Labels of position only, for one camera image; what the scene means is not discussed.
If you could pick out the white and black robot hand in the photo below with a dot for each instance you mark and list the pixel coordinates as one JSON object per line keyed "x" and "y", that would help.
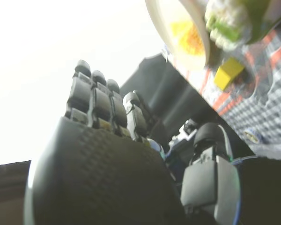
{"x": 103, "y": 178}

